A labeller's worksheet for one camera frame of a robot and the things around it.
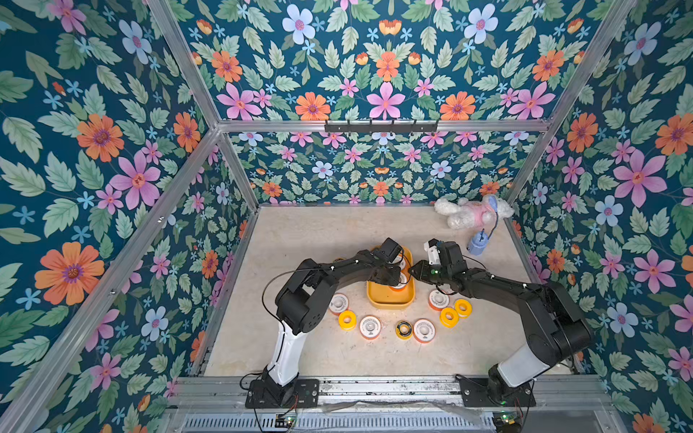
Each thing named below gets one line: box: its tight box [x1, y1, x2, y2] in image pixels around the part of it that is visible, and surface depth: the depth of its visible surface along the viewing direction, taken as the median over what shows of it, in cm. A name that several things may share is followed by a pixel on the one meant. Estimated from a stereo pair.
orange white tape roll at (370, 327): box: [359, 314, 382, 340], surface depth 86 cm
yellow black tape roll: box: [395, 319, 414, 341], surface depth 86 cm
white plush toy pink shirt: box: [434, 194, 516, 231], surface depth 110 cm
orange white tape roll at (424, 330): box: [413, 317, 436, 344], surface depth 85 cm
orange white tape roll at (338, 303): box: [328, 292, 350, 316], surface depth 90 cm
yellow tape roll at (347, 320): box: [338, 309, 358, 332], surface depth 88 cm
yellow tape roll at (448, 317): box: [439, 307, 460, 329], surface depth 88 cm
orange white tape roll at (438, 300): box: [427, 288, 450, 312], surface depth 91 cm
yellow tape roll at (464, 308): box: [454, 298, 473, 320], surface depth 90 cm
